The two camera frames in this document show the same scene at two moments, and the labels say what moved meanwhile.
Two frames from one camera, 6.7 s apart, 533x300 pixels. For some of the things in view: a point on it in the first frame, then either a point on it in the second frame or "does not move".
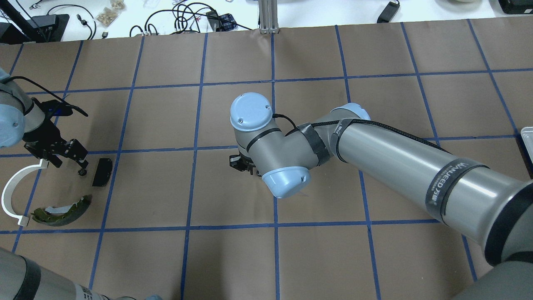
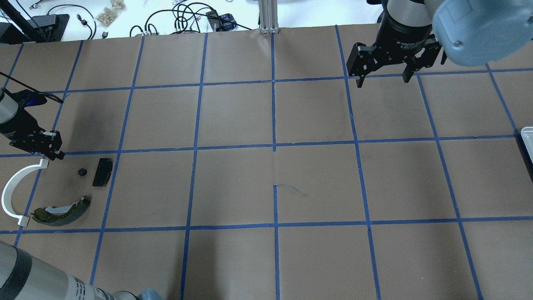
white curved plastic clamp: x=6 y=191 does not move
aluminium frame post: x=268 y=16 does not move
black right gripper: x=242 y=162 to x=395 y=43
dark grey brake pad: x=103 y=173 does not move
